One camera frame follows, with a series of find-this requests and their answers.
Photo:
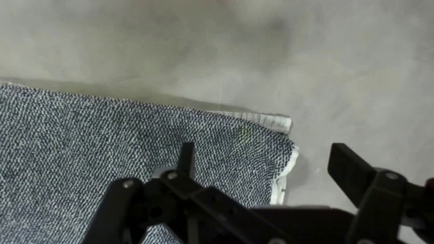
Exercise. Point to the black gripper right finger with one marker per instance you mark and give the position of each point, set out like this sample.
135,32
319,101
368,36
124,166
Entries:
384,198

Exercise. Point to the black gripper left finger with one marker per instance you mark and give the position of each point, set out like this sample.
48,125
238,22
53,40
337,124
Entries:
204,204

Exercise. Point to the blue-grey towel with white trim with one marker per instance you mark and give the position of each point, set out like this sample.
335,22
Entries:
90,150

